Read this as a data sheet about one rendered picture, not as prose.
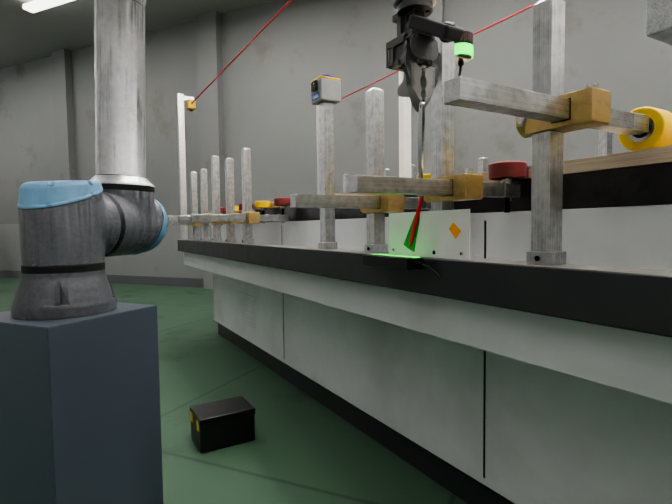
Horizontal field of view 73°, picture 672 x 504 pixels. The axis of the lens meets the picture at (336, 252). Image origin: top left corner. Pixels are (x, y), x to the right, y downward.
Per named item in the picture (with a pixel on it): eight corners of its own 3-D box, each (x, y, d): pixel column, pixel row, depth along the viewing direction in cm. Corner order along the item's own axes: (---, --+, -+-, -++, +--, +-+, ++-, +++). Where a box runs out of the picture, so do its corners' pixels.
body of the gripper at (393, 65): (413, 77, 100) (413, 20, 99) (441, 65, 92) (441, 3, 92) (384, 71, 96) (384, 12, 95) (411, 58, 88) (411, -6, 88)
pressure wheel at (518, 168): (509, 211, 98) (510, 157, 97) (480, 213, 105) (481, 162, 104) (534, 212, 102) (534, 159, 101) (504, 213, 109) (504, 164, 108)
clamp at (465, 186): (465, 198, 90) (465, 172, 90) (419, 202, 101) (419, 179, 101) (485, 199, 93) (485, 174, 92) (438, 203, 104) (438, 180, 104)
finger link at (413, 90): (404, 116, 97) (404, 71, 96) (422, 110, 92) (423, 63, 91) (392, 114, 95) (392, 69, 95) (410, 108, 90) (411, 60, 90)
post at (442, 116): (442, 258, 97) (442, 26, 95) (430, 257, 100) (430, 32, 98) (454, 257, 99) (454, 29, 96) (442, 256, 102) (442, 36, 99)
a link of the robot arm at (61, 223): (0, 266, 89) (-5, 175, 88) (70, 260, 106) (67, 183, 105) (65, 267, 86) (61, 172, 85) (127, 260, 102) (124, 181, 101)
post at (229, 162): (228, 254, 227) (226, 157, 224) (226, 254, 230) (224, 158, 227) (235, 254, 229) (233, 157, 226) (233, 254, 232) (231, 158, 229)
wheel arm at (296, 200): (295, 210, 103) (295, 191, 102) (289, 211, 106) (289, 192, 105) (441, 212, 125) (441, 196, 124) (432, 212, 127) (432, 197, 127)
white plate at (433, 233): (468, 260, 89) (468, 208, 89) (388, 254, 112) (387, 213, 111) (470, 260, 90) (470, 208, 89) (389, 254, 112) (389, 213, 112)
